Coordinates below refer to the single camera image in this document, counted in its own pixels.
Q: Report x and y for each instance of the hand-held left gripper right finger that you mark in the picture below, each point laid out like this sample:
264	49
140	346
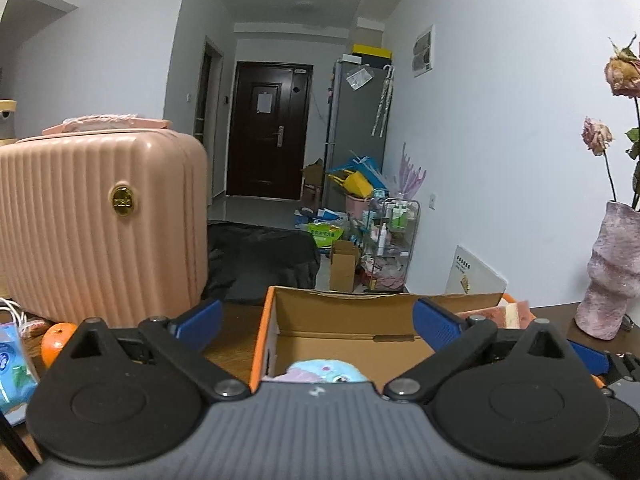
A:
439	326

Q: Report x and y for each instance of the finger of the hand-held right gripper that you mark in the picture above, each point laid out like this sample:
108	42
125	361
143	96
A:
587	356

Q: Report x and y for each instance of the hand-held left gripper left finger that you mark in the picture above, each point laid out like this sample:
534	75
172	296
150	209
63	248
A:
200	324

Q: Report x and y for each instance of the pink sponge block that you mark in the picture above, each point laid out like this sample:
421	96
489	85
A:
505	313

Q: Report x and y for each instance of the orange cardboard box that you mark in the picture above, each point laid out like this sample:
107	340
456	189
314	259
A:
345	310

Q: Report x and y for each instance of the blue purple plush toy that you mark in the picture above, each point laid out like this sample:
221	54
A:
320	370

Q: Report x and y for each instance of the white flat board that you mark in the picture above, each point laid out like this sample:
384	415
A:
475	270

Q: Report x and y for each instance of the pink textured vase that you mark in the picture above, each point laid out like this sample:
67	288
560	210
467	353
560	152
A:
610	280

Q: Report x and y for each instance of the black fabric bundle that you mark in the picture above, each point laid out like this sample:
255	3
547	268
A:
260	260

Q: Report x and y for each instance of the small brown cardboard box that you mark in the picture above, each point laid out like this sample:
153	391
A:
344	267

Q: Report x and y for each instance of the pink plastic basket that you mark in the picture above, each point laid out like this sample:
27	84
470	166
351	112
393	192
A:
356	207

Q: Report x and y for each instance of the green printed bag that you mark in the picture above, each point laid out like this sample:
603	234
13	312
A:
325	235

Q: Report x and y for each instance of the orange fruit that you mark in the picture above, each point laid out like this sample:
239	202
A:
54	345

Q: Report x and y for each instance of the purple wing decoration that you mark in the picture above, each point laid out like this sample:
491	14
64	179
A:
407	175

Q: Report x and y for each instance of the blue and white floor packets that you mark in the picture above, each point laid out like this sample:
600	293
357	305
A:
315	216

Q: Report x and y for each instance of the pink ribbed suitcase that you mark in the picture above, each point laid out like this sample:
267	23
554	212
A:
75	220

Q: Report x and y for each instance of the yellow plastic stool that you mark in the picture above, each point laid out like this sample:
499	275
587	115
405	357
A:
356	186

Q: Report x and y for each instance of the blue folding rack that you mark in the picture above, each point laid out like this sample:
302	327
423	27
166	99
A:
362	167

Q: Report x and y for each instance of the dark brown entrance door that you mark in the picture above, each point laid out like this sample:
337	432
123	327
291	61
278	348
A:
270	160

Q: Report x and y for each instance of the open brown cardboard carton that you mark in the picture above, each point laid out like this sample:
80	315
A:
312	180

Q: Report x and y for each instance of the blue tissue packet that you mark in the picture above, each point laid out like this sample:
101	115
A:
15	370

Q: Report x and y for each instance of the grey interior door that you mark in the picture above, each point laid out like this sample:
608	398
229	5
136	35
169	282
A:
204	125

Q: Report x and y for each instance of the grey fridge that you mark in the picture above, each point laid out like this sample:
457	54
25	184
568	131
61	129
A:
355	125

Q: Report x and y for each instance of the pink folded cloth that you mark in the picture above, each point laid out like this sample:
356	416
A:
105	122

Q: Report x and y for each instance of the black tripod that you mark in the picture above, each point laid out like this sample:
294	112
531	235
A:
12	445

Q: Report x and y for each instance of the white paper notice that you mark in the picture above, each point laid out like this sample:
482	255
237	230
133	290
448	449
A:
264	102

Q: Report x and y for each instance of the white folded umbrella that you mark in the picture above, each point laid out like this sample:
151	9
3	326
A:
384	100

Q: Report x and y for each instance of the clear plastic bag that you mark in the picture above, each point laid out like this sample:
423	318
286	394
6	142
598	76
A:
359	78

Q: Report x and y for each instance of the yellow and blue box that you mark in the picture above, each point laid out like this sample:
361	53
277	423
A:
371	52

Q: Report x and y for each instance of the bunch of dried pink roses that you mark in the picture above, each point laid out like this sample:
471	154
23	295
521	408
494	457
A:
622	72

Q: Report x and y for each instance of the white wall socket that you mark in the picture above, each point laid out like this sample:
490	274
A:
433	201

